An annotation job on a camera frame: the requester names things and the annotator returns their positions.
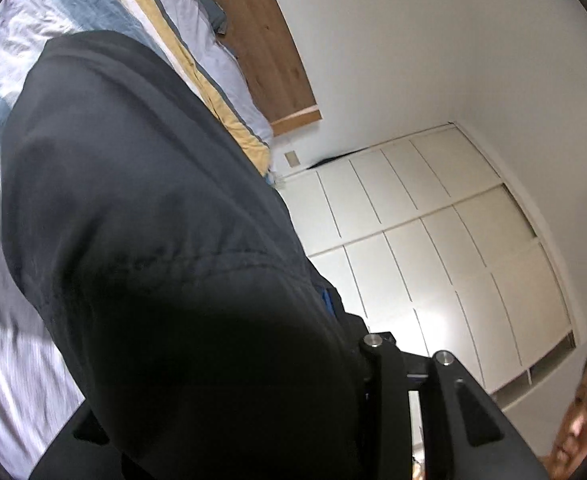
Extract black puffy down jacket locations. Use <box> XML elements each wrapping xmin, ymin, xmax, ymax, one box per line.
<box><xmin>1</xmin><ymin>32</ymin><xmax>366</xmax><ymax>479</ymax></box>

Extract striped blue yellow duvet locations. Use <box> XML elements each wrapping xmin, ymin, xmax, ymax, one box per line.
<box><xmin>0</xmin><ymin>0</ymin><xmax>275</xmax><ymax>480</ymax></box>

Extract white sliding wardrobe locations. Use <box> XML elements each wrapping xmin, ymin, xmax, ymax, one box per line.
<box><xmin>277</xmin><ymin>125</ymin><xmax>575</xmax><ymax>406</ymax></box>

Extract blue pillow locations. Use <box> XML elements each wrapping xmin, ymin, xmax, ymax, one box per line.
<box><xmin>198</xmin><ymin>0</ymin><xmax>228</xmax><ymax>36</ymax></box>

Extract wooden bed headboard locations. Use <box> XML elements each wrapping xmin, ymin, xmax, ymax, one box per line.
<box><xmin>216</xmin><ymin>0</ymin><xmax>322</xmax><ymax>136</ymax></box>

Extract beige wall switch plate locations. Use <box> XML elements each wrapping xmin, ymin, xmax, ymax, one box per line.
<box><xmin>285</xmin><ymin>151</ymin><xmax>300</xmax><ymax>168</ymax></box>

